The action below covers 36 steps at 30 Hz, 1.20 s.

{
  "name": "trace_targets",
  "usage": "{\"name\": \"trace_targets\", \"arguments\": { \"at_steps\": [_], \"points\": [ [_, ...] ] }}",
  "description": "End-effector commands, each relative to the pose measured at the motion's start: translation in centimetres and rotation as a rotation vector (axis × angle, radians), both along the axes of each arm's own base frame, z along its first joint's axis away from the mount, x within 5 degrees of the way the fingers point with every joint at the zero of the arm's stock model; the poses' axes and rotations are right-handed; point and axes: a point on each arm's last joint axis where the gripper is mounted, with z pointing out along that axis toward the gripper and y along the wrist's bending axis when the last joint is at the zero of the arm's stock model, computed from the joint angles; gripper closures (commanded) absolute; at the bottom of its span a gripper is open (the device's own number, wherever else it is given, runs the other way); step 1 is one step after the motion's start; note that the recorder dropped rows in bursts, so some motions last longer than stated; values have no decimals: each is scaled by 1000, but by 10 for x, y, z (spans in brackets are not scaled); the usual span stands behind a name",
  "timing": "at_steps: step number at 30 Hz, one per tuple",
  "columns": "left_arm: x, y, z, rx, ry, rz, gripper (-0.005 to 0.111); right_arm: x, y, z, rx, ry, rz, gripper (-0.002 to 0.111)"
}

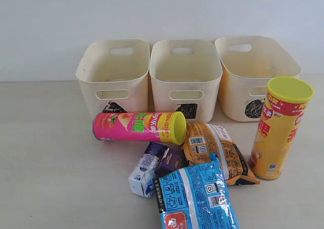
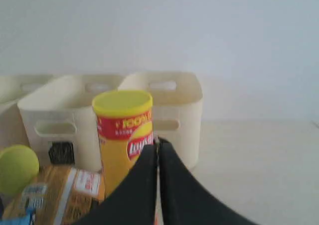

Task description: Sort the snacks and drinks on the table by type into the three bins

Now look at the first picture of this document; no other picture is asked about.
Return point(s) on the purple small carton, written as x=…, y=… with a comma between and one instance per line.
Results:
x=171, y=161

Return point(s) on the cream plastic bin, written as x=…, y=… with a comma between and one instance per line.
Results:
x=113, y=76
x=249, y=62
x=185, y=76

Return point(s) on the white blue milk carton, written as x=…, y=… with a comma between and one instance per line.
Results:
x=141, y=178

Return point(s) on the right cream plastic bin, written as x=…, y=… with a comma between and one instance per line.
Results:
x=249, y=62

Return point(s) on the middle cream plastic bin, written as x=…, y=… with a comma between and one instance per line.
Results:
x=185, y=76

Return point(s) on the blue noodle packet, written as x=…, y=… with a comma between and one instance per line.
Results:
x=195, y=197

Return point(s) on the orange noodle packet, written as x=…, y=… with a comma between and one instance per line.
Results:
x=204, y=140

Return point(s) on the pink chip can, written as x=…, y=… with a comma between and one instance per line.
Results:
x=165, y=127

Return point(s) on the yellow chip can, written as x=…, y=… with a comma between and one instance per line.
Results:
x=285, y=104

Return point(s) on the left cream plastic bin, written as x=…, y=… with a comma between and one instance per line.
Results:
x=113, y=76

